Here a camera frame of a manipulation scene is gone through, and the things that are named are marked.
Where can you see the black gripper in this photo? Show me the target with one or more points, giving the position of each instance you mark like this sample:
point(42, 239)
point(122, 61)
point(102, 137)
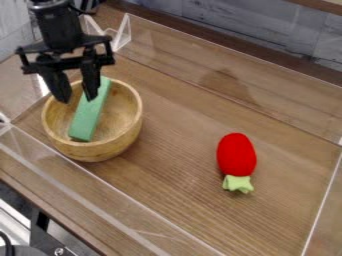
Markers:
point(62, 37)

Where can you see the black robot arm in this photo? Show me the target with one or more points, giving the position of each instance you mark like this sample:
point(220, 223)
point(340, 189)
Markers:
point(49, 2)

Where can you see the brown wooden bowl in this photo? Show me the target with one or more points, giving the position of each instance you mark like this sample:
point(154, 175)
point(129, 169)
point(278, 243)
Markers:
point(118, 128)

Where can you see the green foam block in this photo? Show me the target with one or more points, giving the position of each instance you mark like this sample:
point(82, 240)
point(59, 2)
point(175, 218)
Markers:
point(87, 114)

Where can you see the red plush strawberry toy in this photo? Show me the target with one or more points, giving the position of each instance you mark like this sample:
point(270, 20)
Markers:
point(237, 162)

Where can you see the clear acrylic corner bracket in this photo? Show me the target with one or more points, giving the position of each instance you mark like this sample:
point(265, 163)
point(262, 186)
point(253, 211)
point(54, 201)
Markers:
point(121, 35)

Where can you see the clear acrylic enclosure wall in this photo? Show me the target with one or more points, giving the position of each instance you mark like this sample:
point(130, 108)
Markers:
point(154, 201)

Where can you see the black metal table frame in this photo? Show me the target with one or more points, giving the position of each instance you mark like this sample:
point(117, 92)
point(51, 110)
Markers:
point(53, 239)

